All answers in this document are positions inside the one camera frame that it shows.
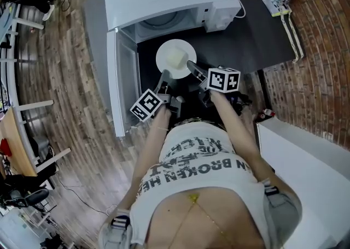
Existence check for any white round plate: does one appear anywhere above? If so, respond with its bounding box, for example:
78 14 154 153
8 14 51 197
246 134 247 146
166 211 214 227
155 38 198 80

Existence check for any gold necklace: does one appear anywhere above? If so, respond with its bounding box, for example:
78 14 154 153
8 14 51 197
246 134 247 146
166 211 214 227
169 193 234 249

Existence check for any white printed t-shirt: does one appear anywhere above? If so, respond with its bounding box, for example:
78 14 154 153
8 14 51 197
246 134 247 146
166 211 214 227
128 120 275 249

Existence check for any red item on desk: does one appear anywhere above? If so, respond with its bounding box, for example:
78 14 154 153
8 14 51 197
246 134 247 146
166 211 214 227
0 137 13 158

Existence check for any dark table with white legs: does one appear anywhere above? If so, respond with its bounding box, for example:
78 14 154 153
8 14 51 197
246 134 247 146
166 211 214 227
83 0 299 131

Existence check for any white patterned lanyard strap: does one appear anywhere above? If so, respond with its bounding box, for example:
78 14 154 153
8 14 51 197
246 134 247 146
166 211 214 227
279 11 305 64

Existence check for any wooden desk with white legs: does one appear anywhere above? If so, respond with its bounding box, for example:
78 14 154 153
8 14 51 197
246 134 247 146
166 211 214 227
0 99 72 178

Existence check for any black cabled waist device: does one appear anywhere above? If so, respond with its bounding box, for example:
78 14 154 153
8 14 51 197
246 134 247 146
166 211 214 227
228 91 253 116

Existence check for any red capped small bottle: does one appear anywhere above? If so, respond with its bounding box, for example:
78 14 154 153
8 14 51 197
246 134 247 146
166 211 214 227
255 108 276 121

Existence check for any white frame desk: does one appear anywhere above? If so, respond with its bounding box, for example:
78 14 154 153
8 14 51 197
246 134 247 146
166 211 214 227
0 3 45 63

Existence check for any pale food block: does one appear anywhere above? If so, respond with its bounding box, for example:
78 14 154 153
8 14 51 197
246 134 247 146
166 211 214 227
166 46 190 69

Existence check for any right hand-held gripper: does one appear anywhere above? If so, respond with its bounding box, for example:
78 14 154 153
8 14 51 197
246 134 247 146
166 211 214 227
186 60 242 107

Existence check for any grey shoulder strap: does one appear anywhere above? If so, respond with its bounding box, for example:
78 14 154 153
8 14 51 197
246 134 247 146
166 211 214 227
97 207 134 249
261 177 303 249

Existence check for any person's right forearm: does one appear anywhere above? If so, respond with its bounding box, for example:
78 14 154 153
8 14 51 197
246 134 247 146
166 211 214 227
209 90 275 181

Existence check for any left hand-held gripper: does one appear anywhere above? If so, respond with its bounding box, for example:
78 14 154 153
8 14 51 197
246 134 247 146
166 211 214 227
129 68 185 123

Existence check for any white low cabinet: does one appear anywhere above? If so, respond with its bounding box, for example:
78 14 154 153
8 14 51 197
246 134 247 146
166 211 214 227
256 118 350 249

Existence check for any person's left forearm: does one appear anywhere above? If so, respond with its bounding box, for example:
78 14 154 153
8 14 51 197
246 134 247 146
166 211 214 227
119 105 173 211

